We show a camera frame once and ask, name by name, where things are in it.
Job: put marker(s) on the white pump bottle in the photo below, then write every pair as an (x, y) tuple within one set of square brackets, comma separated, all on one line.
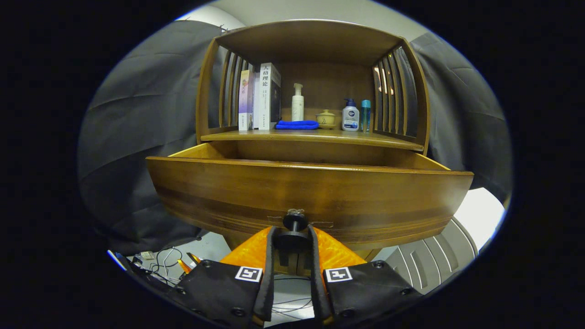
[(297, 107)]

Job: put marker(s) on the wooden drawer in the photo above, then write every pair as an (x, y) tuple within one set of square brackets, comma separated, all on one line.
[(274, 192)]

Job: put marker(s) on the yellow lidded teacup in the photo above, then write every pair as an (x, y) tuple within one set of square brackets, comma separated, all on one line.
[(325, 119)]

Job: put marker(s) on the white bottle with blue cap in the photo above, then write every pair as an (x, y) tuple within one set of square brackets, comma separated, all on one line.
[(350, 119)]

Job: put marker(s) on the blue folded cloth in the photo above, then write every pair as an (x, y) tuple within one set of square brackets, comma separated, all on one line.
[(297, 124)]

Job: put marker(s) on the pastel purple book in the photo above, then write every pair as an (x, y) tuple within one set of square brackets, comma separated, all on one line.
[(245, 100)]

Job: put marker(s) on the grey ribbed panel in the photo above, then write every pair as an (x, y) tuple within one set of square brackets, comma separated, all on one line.
[(429, 260)]

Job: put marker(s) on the teal slim bottle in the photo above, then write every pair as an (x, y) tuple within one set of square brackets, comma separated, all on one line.
[(365, 116)]

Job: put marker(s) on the thin white book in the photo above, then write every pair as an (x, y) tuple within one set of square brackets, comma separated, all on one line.
[(256, 103)]

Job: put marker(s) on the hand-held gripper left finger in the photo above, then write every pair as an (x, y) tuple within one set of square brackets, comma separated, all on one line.
[(268, 283)]

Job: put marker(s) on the white table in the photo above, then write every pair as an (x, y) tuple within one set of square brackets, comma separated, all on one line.
[(480, 214)]

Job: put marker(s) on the thick white and black book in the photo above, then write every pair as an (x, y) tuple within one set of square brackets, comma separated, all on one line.
[(267, 96)]

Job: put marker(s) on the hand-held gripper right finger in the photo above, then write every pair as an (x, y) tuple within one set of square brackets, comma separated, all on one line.
[(318, 283)]

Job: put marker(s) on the wooden cabinet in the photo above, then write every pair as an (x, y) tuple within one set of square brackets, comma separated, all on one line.
[(311, 41)]

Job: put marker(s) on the wooden countertop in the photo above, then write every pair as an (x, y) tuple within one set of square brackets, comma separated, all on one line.
[(320, 135)]

